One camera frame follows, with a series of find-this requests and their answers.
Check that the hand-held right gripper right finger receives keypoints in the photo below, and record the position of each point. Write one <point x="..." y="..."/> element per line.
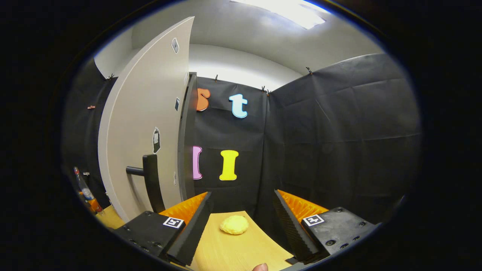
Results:
<point x="286" y="222"/>

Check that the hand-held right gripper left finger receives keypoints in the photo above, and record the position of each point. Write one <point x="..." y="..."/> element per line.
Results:
<point x="196" y="222"/>

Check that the clear plastic bottle red label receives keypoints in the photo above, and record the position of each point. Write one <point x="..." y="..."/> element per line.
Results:
<point x="88" y="194"/>

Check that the beige cabinet door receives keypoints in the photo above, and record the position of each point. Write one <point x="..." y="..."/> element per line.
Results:
<point x="143" y="113"/>

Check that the dark grey cabinet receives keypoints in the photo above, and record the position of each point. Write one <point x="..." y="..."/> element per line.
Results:
<point x="186" y="150"/>

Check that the yellow lumpy ball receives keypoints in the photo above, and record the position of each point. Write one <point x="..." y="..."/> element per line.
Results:
<point x="234" y="224"/>

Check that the black backdrop cloth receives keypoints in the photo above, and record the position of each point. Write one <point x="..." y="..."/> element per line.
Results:
<point x="339" y="131"/>

